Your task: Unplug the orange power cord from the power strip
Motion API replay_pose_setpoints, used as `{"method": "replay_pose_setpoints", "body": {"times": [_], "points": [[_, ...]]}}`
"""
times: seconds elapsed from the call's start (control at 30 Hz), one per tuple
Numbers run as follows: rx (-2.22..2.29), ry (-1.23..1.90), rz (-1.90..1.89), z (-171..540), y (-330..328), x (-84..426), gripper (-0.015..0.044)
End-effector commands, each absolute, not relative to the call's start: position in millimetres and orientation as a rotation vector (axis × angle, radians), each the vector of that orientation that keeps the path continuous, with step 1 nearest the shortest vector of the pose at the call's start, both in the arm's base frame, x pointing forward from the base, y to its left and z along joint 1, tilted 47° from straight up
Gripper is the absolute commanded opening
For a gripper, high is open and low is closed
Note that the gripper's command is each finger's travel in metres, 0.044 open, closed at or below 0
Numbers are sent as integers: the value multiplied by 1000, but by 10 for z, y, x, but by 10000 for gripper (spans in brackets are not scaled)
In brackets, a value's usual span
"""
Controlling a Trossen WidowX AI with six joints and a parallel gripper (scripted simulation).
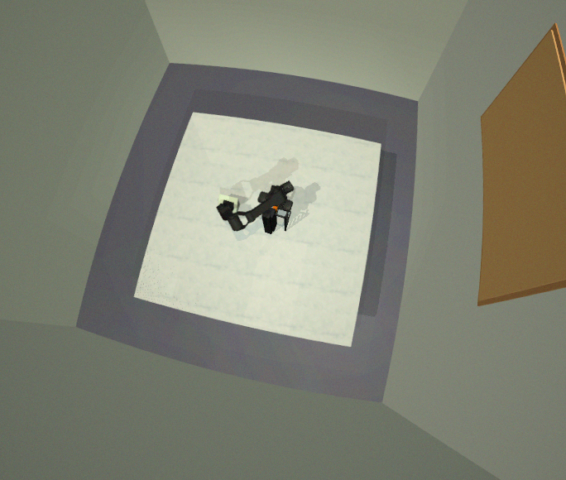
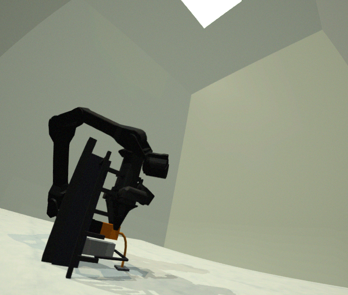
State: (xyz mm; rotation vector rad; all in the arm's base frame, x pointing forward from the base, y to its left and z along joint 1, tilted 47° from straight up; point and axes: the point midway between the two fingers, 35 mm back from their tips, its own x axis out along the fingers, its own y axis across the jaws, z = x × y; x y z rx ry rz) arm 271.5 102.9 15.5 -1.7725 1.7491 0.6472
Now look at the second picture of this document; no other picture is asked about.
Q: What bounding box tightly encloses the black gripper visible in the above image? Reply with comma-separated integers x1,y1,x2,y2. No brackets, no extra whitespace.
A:
103,168,148,231

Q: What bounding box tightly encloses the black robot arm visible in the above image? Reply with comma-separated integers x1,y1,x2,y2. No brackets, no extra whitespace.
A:
47,107,169,218

